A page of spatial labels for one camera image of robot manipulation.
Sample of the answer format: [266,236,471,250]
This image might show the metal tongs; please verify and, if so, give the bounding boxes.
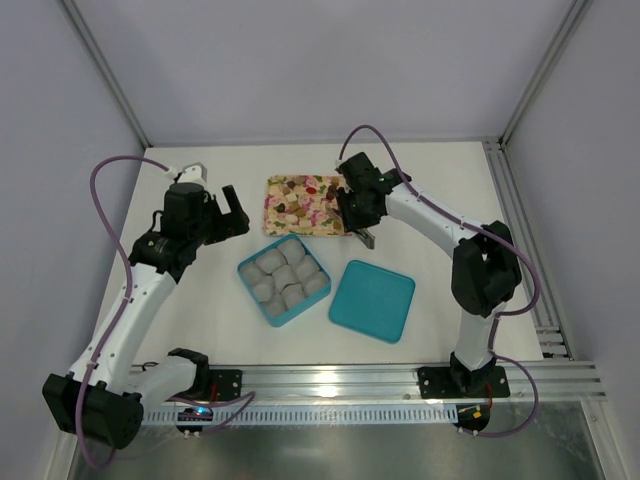
[327,207,376,250]

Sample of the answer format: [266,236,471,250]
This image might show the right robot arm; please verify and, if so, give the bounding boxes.
[336,152,522,396]

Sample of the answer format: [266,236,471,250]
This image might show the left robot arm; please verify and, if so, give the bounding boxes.
[42,182,249,450]

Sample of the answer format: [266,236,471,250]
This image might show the teal chocolate box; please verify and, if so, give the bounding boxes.
[237,234,332,328]

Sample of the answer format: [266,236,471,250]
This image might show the floral rectangular tray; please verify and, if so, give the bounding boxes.
[262,175,349,237]

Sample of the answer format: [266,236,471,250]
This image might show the teal box lid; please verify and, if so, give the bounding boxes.
[328,260,416,344]

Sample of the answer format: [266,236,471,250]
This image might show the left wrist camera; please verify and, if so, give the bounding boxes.
[176,162,208,188]

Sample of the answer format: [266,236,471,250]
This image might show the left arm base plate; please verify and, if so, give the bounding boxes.
[207,368,243,402]

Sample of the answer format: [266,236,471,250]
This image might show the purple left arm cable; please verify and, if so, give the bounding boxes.
[74,155,257,470]

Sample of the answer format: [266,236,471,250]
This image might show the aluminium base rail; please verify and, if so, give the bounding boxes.
[129,362,609,426]

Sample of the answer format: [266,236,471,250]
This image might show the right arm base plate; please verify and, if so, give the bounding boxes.
[417,365,511,400]

